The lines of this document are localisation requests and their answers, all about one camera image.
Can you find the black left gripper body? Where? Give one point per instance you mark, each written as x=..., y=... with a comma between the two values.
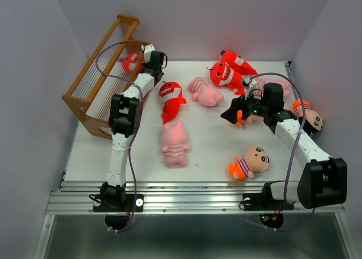
x=161, y=73

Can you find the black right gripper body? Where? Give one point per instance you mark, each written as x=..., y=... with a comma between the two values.
x=248, y=106

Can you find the red shark plush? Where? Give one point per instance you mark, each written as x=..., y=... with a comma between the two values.
x=171, y=95
x=221, y=74
x=237, y=63
x=129, y=62

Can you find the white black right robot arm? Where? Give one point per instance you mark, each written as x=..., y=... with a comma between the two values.
x=323, y=181

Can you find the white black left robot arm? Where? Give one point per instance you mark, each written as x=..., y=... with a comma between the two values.
x=124, y=122

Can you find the wooden tiered shelf rack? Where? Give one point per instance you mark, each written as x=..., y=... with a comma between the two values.
x=89, y=96

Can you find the pink striped pig plush back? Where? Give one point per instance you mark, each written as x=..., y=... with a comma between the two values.
x=204, y=93

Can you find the boy doll orange pants front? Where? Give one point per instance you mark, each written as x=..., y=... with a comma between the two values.
x=255, y=160

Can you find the boy doll orange pants right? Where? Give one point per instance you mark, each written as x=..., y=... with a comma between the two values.
x=313, y=121

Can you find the pink striped pig plush front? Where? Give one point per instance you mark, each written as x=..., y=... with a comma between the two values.
x=174, y=144

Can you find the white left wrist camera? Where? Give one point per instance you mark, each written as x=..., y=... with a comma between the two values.
x=147, y=49

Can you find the aluminium front mounting rail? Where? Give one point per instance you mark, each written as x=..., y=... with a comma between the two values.
x=72, y=198

